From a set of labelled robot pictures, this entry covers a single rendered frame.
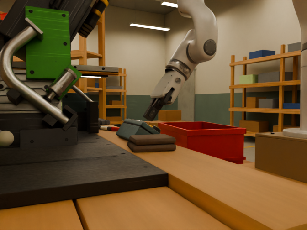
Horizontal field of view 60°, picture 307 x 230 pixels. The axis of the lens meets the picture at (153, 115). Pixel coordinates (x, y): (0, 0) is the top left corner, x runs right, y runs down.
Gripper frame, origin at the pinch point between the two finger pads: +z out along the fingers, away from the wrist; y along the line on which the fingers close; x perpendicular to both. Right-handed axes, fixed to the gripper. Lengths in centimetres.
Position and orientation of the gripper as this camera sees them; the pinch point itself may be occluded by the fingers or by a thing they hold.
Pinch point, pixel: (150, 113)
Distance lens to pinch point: 83.9
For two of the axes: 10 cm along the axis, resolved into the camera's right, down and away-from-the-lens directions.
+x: -7.5, -5.6, -3.5
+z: -5.2, 8.3, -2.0
